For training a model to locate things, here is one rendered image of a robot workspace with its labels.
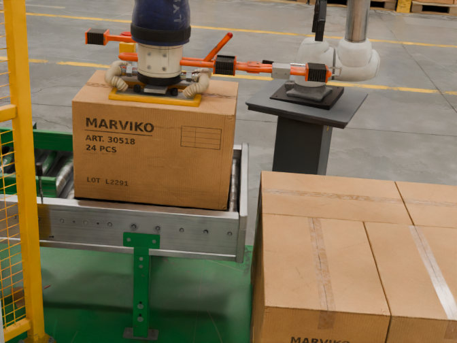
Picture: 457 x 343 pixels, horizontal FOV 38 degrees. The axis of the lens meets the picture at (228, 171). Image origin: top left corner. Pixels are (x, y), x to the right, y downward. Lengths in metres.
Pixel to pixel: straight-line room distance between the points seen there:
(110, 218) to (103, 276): 0.70
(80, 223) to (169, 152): 0.43
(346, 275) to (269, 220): 0.42
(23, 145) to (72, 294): 0.94
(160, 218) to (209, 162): 0.28
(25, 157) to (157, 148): 0.49
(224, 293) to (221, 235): 0.62
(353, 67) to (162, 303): 1.40
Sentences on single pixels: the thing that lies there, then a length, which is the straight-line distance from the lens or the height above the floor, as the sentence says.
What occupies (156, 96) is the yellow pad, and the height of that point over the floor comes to 0.98.
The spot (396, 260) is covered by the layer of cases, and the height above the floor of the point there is 0.54.
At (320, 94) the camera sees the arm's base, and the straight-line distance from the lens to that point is 3.28.
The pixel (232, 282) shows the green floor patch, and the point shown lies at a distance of 3.17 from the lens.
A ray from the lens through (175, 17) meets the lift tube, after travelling 2.47.
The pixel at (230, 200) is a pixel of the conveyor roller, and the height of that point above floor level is 0.55.
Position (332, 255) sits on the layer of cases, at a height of 0.54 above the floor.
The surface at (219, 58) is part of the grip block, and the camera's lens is 2.60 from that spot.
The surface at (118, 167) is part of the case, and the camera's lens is 2.59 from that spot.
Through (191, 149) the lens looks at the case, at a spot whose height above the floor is 0.80.
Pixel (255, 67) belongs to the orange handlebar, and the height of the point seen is 1.09.
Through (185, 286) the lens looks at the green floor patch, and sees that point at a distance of 3.13.
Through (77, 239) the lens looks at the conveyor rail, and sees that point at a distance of 2.61.
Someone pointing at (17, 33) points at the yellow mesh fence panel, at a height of 1.25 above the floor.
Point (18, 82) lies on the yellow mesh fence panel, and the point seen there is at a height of 1.09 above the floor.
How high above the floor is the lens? 1.80
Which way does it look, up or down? 25 degrees down
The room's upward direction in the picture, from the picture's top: 4 degrees clockwise
